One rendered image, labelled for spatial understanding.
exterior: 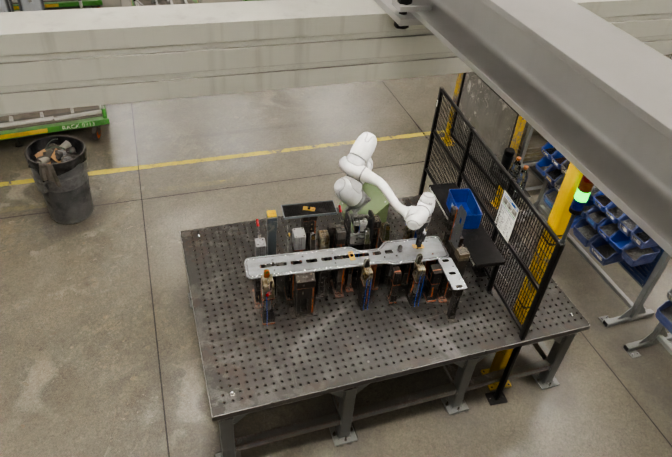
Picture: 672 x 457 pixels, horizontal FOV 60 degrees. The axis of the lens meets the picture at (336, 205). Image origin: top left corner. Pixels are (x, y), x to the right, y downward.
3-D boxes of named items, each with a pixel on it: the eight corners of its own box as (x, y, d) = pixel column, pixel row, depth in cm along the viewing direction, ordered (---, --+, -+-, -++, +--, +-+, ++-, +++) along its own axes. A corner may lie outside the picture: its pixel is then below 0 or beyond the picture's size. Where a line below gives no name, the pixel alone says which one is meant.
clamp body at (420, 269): (408, 308, 398) (416, 272, 376) (403, 295, 407) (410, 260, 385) (421, 307, 400) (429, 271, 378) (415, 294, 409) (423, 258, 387)
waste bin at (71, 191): (42, 234, 529) (20, 169, 484) (45, 198, 568) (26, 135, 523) (101, 226, 543) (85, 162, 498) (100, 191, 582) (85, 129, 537)
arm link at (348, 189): (342, 204, 463) (326, 190, 448) (353, 184, 466) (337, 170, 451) (356, 209, 451) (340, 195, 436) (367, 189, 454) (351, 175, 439)
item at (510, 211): (507, 245, 388) (520, 209, 368) (493, 223, 405) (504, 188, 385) (510, 245, 388) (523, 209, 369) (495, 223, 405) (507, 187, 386)
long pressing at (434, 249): (247, 282, 367) (247, 281, 366) (243, 258, 384) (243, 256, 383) (450, 258, 397) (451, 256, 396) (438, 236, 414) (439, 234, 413)
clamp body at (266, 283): (261, 328, 376) (261, 290, 354) (258, 311, 387) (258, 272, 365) (278, 326, 379) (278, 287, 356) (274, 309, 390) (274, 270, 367)
